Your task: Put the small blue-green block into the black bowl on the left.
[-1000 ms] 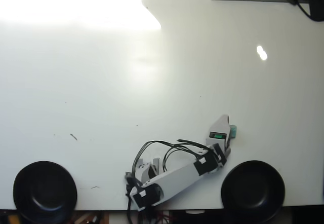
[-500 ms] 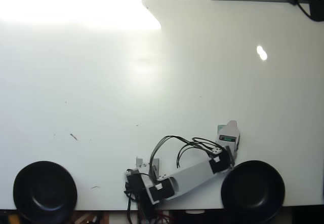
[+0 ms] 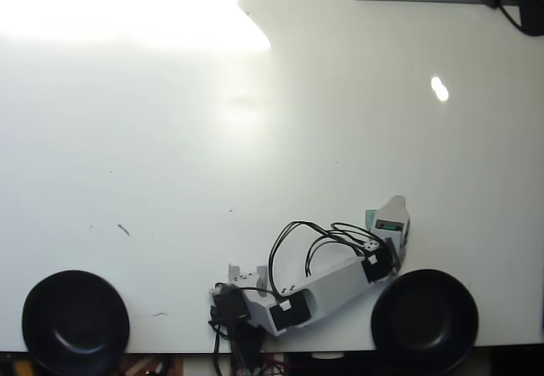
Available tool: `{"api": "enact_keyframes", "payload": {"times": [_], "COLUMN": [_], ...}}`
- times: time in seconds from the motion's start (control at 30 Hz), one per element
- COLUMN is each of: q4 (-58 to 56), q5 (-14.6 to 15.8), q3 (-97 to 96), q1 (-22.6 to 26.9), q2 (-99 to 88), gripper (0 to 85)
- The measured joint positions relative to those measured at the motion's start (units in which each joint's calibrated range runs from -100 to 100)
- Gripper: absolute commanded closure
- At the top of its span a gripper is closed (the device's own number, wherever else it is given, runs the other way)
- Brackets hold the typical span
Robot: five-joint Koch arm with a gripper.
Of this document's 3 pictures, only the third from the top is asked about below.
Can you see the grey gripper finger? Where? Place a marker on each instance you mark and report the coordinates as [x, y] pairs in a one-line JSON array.
[[393, 208]]

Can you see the grey robot base bracket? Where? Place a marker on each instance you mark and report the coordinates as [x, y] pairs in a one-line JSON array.
[[233, 271]]

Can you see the black box device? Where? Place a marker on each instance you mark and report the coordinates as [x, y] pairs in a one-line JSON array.
[[533, 14]]

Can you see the white round object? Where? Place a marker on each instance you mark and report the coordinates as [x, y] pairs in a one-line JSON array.
[[327, 355]]

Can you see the yellow orange item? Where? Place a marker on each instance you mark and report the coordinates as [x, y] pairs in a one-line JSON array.
[[21, 368]]

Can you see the black bowl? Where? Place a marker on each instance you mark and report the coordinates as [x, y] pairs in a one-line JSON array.
[[425, 320], [76, 320]]

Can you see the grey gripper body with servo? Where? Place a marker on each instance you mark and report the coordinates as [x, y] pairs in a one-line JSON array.
[[390, 231]]

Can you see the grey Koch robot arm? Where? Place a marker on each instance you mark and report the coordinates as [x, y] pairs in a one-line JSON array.
[[336, 286]]

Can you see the blue foam cube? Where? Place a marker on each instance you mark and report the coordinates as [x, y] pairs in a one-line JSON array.
[[370, 216]]

